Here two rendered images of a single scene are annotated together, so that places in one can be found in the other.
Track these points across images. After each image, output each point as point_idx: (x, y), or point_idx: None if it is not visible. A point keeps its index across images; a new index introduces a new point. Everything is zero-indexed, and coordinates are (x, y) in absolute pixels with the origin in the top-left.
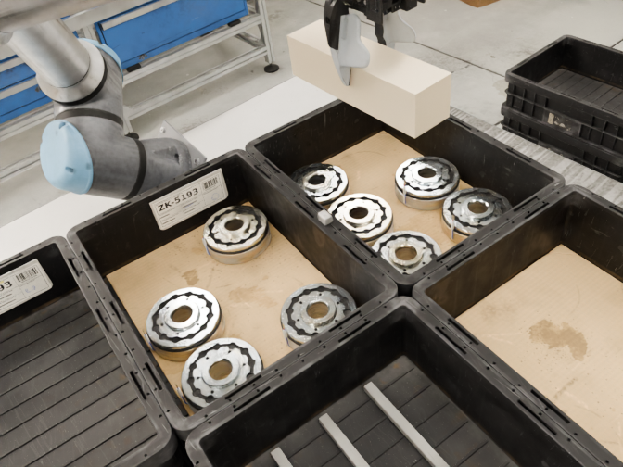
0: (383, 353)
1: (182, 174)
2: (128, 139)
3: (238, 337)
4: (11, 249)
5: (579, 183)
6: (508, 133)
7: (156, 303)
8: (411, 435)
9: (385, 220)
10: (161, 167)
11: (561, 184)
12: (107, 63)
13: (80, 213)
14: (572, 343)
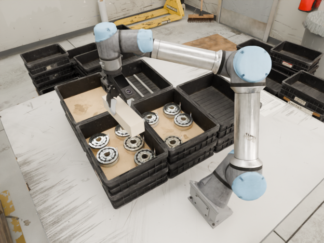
0: None
1: (189, 141)
2: (221, 173)
3: (169, 120)
4: (278, 192)
5: (43, 195)
6: (47, 234)
7: (191, 122)
8: None
9: (126, 139)
10: (207, 176)
11: (78, 124)
12: (231, 168)
13: (258, 210)
14: (96, 114)
